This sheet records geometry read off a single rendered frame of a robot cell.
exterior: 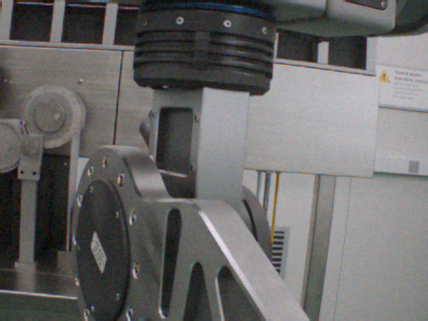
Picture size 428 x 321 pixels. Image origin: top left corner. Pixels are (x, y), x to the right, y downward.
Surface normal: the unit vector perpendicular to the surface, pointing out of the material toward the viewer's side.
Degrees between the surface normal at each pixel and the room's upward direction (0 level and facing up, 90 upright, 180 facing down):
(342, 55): 90
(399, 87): 90
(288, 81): 90
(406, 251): 90
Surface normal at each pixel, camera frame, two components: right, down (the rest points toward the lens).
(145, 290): -0.88, -0.04
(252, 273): 0.29, -0.83
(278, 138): 0.12, 0.06
